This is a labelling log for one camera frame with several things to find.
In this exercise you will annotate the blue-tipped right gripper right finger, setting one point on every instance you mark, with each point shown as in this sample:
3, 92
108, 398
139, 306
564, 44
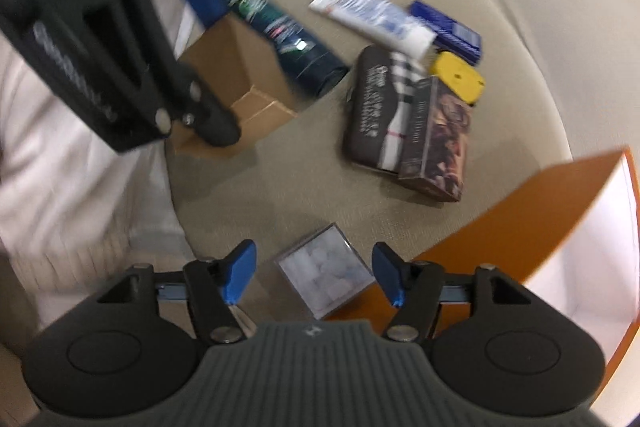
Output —
412, 288

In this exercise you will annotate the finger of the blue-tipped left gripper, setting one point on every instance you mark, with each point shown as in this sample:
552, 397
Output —
200, 109

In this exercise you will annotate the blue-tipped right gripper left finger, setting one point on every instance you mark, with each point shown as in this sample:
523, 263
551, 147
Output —
213, 286

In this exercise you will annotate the brown cardboard cube box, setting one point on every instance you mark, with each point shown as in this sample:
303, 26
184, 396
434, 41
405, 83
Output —
242, 69

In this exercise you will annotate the clear plastic box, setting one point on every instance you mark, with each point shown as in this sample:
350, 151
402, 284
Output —
325, 271

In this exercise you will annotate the brown illustrated book box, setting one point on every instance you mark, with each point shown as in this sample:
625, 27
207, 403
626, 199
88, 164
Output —
436, 145

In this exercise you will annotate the black zip case with stripes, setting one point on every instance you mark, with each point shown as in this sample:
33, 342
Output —
379, 109

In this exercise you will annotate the white toothpaste tube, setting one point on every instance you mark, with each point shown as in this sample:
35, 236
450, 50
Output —
381, 21

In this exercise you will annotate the yellow tape measure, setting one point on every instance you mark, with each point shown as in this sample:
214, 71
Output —
459, 76

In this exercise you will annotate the dark blue small box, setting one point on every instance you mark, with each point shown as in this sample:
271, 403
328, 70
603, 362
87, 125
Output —
451, 36

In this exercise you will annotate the white knitted cloth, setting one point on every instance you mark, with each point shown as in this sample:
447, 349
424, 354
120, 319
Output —
74, 212

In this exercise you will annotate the orange white storage box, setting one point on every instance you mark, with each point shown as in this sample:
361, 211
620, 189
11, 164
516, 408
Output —
541, 294

